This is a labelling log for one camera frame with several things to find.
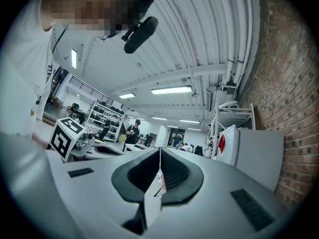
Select white shelf rack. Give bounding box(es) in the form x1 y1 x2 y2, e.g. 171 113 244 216
206 100 256 159

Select person's head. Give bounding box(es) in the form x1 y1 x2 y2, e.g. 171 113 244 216
41 0 140 38

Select black headset microphone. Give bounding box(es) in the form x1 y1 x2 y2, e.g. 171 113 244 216
121 0 160 55

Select red sticker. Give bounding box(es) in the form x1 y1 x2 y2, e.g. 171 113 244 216
217 134 226 154

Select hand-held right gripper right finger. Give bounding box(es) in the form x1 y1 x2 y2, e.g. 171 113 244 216
146 147 289 239

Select person's white shirt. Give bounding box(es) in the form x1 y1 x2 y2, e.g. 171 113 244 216
0 0 55 140

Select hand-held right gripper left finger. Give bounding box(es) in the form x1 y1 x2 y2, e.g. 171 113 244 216
46 147 161 239

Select grey refrigerator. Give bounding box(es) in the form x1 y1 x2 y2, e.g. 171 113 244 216
215 123 285 193

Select white shelves with black bags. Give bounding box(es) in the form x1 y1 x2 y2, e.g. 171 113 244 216
85 99 126 142

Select white table frame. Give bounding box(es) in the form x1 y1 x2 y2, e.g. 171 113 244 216
123 143 156 153

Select white ceiling pipes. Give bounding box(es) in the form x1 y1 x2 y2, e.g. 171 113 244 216
221 0 254 85

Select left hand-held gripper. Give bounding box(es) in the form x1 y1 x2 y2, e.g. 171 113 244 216
48 117 126 163

